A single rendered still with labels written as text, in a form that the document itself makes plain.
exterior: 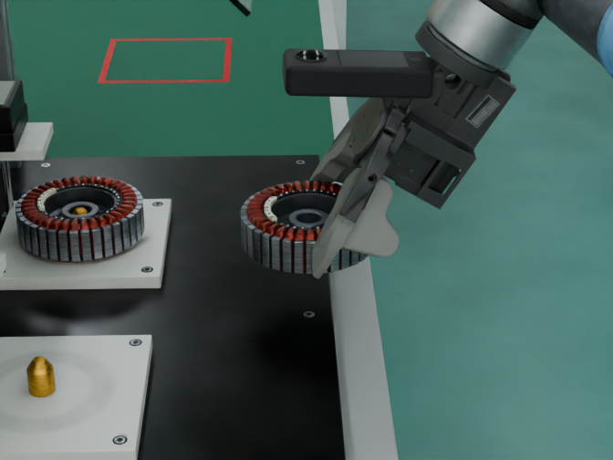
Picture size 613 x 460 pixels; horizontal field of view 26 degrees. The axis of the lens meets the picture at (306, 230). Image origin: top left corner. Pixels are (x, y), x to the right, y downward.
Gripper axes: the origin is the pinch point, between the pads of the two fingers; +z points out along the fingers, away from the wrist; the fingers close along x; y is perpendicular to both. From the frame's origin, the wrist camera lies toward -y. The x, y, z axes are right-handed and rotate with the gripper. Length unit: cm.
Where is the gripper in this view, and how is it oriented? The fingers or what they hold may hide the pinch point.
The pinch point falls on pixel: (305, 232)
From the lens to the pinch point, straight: 109.9
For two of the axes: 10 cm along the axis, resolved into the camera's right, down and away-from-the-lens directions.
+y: 8.5, 4.5, 2.6
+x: -0.3, -4.6, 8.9
